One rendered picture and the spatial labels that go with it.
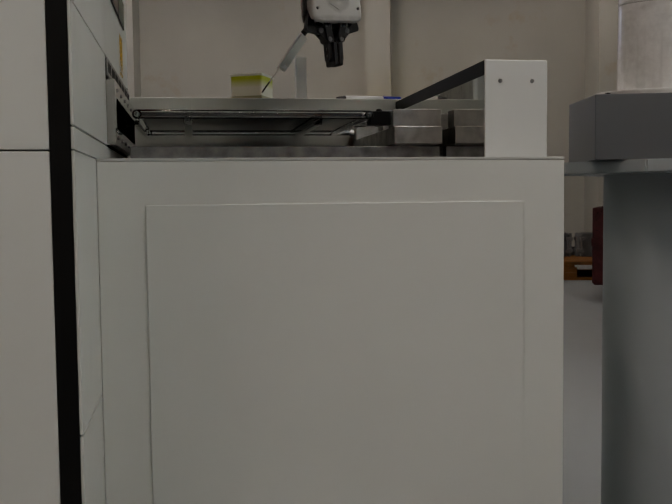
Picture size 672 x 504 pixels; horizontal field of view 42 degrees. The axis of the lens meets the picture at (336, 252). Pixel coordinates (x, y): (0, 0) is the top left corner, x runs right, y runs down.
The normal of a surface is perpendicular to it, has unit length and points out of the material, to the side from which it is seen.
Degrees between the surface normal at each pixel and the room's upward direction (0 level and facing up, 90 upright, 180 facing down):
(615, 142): 90
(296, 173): 90
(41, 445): 90
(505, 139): 90
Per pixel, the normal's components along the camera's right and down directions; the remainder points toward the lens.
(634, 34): -0.80, 0.07
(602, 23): -0.11, 0.07
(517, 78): 0.16, 0.06
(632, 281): -0.64, 0.06
